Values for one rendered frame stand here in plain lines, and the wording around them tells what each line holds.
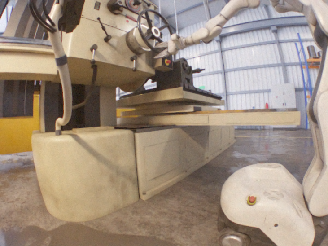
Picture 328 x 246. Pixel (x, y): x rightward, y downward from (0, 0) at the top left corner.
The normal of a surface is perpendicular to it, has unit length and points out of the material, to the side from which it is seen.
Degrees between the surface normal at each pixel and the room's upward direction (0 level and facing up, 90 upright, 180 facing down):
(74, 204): 90
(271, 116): 90
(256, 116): 90
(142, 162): 90
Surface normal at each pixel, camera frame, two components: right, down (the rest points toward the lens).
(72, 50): 0.77, 0.00
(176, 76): -0.64, 0.05
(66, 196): 0.33, 0.02
